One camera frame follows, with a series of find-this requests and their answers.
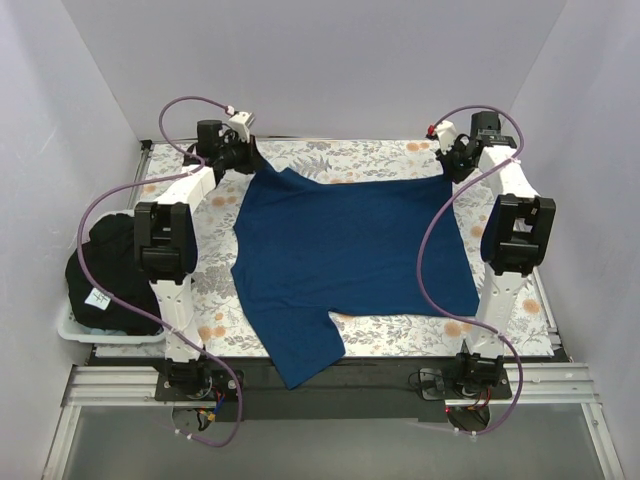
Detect white paper label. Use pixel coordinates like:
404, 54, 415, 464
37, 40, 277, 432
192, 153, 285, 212
84, 287, 111, 311

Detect aluminium frame rail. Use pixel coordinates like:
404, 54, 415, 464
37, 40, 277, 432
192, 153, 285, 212
42, 362, 624, 479

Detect floral table cloth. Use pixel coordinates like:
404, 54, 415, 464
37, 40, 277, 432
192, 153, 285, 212
94, 139, 556, 357

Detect black t shirt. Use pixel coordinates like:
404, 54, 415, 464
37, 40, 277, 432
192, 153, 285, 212
65, 213, 161, 336

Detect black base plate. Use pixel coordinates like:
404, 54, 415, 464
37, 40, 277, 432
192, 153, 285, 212
154, 355, 514, 424

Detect white plastic basket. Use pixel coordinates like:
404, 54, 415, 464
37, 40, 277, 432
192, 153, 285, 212
56, 300, 165, 345

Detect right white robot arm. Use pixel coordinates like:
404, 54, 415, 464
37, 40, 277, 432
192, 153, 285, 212
428, 106, 556, 398

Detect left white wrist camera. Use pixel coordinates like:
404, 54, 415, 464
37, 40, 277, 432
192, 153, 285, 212
228, 111, 255, 142

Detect blue t shirt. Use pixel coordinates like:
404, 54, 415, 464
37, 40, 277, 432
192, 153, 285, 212
231, 167, 479, 389

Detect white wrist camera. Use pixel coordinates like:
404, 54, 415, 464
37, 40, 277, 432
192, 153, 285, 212
228, 111, 255, 142
426, 120, 458, 153

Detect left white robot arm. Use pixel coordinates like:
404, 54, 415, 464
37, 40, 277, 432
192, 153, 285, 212
134, 111, 264, 400

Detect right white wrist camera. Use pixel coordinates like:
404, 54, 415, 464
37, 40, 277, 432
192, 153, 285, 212
426, 120, 458, 153

